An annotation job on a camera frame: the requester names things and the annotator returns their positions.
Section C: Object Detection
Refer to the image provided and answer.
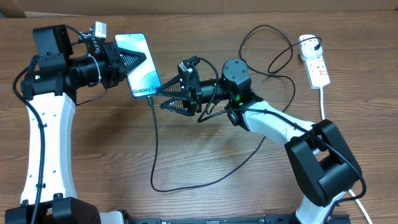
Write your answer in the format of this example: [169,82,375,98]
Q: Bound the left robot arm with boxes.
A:
[5,22,146,223]

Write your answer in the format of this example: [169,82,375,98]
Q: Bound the white power strip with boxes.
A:
[303,56,330,90]

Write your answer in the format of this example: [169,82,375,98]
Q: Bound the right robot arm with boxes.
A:
[157,57,364,223]

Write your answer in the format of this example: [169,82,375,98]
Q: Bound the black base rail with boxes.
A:
[121,214,351,224]

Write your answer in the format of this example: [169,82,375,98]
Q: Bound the white charger plug adapter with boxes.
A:
[298,34,323,60]

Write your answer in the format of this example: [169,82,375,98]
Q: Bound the blue Galaxy smartphone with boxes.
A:
[114,33,162,98]

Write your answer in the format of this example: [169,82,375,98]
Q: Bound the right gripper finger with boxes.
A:
[157,63,192,97]
[160,98,195,116]

